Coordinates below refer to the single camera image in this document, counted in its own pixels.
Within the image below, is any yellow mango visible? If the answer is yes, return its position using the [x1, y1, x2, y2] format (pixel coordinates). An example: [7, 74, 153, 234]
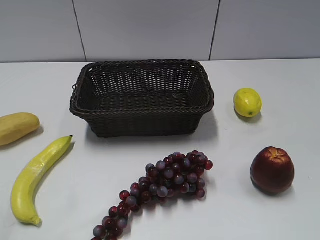
[0, 112, 40, 147]

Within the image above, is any yellow lemon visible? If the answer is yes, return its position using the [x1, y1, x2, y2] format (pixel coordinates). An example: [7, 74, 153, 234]
[233, 88, 263, 118]

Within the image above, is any black wicker basket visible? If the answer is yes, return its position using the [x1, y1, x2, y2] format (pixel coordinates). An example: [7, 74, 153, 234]
[69, 59, 214, 138]

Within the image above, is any yellow banana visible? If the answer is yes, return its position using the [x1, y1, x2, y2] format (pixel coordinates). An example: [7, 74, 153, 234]
[10, 135, 73, 227]

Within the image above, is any red apple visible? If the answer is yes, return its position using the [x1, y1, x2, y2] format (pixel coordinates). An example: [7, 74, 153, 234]
[250, 146, 295, 195]

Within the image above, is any purple grape bunch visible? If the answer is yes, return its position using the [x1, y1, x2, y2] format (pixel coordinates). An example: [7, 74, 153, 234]
[93, 150, 213, 240]

